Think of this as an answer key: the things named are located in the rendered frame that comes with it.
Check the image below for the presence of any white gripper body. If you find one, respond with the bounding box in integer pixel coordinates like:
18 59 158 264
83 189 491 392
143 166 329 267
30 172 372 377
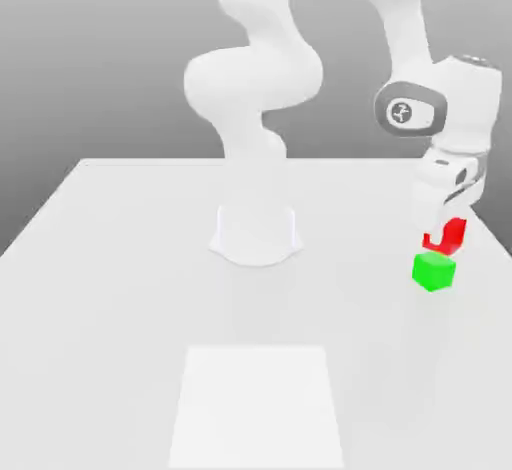
411 171 480 228

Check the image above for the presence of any small red cube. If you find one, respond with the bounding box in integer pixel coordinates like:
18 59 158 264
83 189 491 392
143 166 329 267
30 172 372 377
422 217 468 258

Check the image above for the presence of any small green cube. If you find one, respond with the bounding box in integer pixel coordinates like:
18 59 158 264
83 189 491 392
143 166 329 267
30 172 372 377
411 252 458 293

